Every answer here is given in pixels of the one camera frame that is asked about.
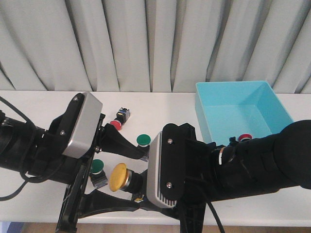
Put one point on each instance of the yellow push button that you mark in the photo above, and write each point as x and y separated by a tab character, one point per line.
121	179

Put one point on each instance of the centre green push button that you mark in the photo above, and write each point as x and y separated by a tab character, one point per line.
143	141

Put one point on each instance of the light blue plastic box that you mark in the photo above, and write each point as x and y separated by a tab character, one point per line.
230	109

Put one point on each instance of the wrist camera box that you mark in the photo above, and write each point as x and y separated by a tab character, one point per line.
166	166
85	127

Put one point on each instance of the front-left green push button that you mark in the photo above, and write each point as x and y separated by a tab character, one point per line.
97	174

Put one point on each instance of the grey pleated curtain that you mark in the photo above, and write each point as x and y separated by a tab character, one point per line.
154	45

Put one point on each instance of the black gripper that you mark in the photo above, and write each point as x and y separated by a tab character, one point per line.
75	173
190	208

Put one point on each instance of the red push button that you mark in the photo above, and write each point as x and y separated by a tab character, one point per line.
244	137
121	118

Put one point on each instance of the lying red push button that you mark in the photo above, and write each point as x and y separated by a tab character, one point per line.
121	118

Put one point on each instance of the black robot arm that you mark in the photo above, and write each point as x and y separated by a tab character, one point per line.
38	155
259	166

